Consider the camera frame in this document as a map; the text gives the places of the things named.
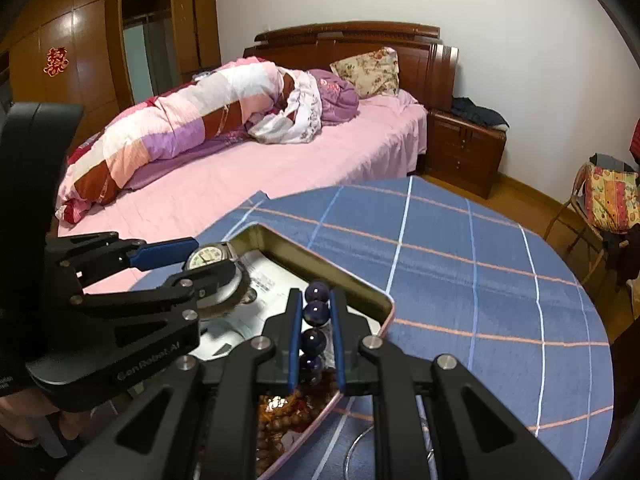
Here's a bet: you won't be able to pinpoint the blue plaid tablecloth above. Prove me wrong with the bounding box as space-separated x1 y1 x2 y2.
127 176 615 480

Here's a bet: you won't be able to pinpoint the silver wristwatch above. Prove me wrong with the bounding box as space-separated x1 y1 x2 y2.
185 241 258 319

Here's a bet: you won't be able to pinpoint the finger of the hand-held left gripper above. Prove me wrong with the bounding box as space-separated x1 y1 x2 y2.
45 232 199 286
74 261 237 324

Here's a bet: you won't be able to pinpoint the wooden wardrobe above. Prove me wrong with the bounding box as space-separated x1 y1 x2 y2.
0 0 222 171

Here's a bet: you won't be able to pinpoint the grey garment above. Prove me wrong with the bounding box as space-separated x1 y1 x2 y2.
589 152 636 173

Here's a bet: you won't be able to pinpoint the brown wooden bead necklace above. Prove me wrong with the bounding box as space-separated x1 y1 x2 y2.
257 387 341 478

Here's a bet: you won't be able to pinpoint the floral pillow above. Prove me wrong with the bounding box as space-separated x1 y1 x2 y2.
330 46 401 98

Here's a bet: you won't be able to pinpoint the purple blanket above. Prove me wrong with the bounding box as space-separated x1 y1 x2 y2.
305 69 360 125

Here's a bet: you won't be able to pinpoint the red paper decoration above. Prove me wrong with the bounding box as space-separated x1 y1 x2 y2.
44 46 69 77

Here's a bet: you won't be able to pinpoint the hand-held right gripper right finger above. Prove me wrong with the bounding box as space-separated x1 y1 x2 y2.
330 290 576 480

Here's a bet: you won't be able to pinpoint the pink tin box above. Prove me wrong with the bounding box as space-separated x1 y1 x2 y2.
192 223 397 480

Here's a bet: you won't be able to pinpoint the pink patchwork quilt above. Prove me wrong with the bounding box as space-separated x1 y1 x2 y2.
55 57 323 224

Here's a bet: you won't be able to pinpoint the colourful patterned cushion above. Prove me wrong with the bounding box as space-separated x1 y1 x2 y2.
584 164 640 233

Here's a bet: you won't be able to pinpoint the dark purple bead bracelet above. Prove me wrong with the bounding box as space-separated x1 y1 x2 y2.
298 282 333 386

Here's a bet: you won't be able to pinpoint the dark maroon garment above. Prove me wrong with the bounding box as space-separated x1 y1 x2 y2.
602 225 640 286

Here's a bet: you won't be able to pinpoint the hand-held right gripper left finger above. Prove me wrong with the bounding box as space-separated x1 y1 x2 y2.
55 287 306 480

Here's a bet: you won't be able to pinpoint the dark folded clothes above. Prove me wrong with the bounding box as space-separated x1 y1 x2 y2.
450 97 510 128

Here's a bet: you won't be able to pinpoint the wooden bed with pink sheet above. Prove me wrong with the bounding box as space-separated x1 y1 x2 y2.
52 21 459 296

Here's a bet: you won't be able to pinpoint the wooden nightstand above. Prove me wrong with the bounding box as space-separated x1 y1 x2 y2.
425 108 507 200

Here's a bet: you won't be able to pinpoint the wooden chair with clothes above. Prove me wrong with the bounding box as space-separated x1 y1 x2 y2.
542 152 640 281

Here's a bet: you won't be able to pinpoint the thin silver bangle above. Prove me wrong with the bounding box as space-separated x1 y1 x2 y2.
346 417 436 480

